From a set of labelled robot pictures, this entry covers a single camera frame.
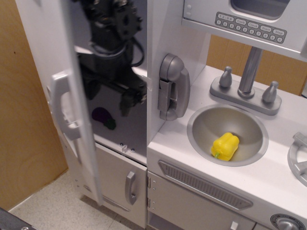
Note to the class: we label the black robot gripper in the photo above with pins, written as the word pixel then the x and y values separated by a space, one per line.
pixel 114 71

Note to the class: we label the silver fridge door handle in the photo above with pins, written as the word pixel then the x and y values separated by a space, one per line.
pixel 60 90

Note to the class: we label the white fridge door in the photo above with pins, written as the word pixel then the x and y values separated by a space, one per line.
pixel 48 28

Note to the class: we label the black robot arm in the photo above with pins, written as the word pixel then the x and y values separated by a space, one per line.
pixel 115 51

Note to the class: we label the purple toy eggplant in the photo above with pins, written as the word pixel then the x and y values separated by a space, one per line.
pixel 102 115

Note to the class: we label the white magnetic door catch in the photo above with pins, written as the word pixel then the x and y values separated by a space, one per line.
pixel 125 148

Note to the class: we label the white toy kitchen cabinet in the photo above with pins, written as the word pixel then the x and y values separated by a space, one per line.
pixel 276 183

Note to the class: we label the white lower freezer door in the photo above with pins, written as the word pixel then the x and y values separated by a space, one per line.
pixel 113 168

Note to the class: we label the brown wooden board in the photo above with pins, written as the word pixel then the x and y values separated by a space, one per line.
pixel 31 155

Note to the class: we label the silver vent grille panel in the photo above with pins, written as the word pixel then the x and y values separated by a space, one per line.
pixel 204 186

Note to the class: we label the yellow toy bell pepper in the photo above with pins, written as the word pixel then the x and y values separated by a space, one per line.
pixel 225 146

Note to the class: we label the silver round sink bowl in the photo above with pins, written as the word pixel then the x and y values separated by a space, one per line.
pixel 211 122

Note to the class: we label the silver toy faucet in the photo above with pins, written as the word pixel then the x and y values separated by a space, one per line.
pixel 243 92

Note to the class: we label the black case corner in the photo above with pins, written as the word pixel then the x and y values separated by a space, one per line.
pixel 9 221

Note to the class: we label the brown cardboard backing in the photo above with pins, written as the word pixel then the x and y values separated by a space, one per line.
pixel 290 73

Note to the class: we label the toy microwave with keypad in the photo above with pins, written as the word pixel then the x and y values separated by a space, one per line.
pixel 279 26

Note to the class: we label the silver oven knob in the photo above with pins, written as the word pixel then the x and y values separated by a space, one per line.
pixel 286 222

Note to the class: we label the grey toy wall phone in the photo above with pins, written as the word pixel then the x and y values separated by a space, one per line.
pixel 174 88

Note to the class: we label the silver lower door handle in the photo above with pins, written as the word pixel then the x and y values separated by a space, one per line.
pixel 129 195

